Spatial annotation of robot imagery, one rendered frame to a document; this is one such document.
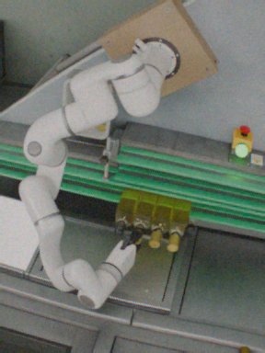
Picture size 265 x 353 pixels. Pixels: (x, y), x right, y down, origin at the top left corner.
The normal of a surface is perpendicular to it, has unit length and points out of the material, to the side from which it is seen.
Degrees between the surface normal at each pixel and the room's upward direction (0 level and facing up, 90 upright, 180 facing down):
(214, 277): 90
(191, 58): 0
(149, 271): 90
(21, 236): 90
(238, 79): 0
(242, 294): 91
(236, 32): 0
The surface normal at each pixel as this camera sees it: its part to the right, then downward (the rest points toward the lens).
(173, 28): -0.23, 0.60
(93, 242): 0.09, -0.77
